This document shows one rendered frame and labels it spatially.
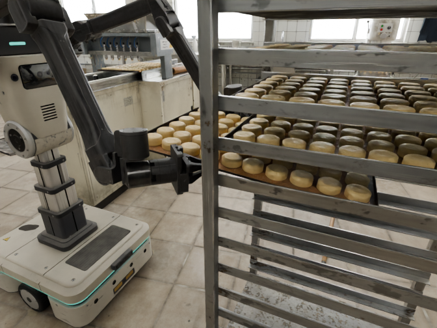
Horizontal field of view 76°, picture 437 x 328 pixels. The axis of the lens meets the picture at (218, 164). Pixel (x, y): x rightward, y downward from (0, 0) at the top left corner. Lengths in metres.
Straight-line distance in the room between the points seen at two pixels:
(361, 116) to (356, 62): 0.09
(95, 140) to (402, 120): 0.58
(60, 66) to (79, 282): 0.91
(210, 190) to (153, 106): 1.80
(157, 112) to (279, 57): 1.91
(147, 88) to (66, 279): 1.52
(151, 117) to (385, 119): 2.06
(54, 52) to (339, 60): 0.57
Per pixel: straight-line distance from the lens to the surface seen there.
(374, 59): 0.53
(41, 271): 1.49
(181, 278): 1.63
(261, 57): 0.55
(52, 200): 1.47
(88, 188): 2.11
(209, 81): 0.56
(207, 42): 0.56
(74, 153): 2.04
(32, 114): 1.29
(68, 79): 0.71
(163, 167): 0.62
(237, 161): 0.67
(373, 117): 0.55
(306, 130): 0.72
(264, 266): 1.35
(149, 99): 2.40
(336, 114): 0.55
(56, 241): 1.57
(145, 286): 1.63
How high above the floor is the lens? 1.18
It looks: 25 degrees down
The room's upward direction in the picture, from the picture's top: straight up
